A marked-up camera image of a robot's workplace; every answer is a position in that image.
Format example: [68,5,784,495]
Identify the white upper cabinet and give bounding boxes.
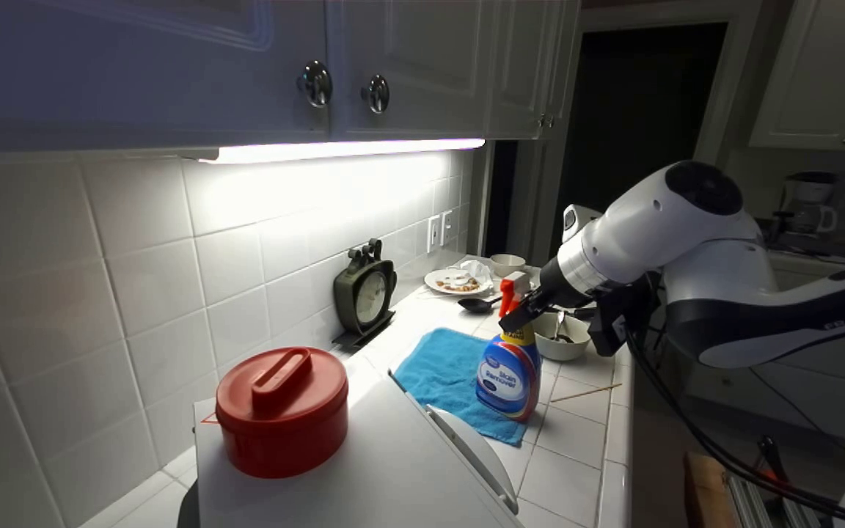
[0,0,583,156]

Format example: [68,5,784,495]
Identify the white light switch plate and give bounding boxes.
[421,213,442,257]

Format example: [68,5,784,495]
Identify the white corner wall cabinet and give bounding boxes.
[747,0,845,156]

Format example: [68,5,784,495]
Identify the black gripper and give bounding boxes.
[495,257,580,338]

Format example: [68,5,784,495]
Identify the red lidded container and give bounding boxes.
[210,342,351,480]

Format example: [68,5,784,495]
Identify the black plastic serving spoon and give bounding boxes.
[456,291,503,317]

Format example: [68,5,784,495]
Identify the white cup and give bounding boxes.
[483,253,531,277]

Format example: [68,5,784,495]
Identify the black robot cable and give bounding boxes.
[625,320,845,528]

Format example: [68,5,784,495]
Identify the under-cabinet light strip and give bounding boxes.
[192,134,489,167]

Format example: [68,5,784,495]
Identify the coffee maker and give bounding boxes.
[772,169,842,248]

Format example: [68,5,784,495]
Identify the white ceramic bowl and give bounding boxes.
[531,308,596,365]

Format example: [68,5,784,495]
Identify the dark retro table clock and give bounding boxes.
[327,236,398,354]

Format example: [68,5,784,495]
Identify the blue terry cloth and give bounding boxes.
[387,324,547,452]

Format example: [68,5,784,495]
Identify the crumpled white napkin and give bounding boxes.
[456,254,499,286]

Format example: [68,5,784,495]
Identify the white plate with food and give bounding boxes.
[421,264,495,298]

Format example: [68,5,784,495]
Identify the round metal cabinet knob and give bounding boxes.
[295,57,333,110]
[361,71,392,118]

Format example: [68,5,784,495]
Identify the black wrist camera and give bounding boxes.
[585,276,662,360]

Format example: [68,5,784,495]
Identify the blue yellow spray bottle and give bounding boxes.
[473,269,544,423]

